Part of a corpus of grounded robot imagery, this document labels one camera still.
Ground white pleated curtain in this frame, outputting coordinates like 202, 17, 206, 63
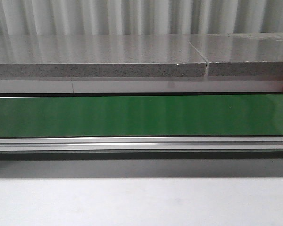
0, 0, 283, 36

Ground aluminium conveyor frame rail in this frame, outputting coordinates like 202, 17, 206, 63
0, 136, 283, 160

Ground green conveyor belt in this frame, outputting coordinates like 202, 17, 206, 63
0, 94, 283, 138

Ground grey stone countertop slab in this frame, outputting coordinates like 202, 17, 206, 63
0, 33, 283, 80

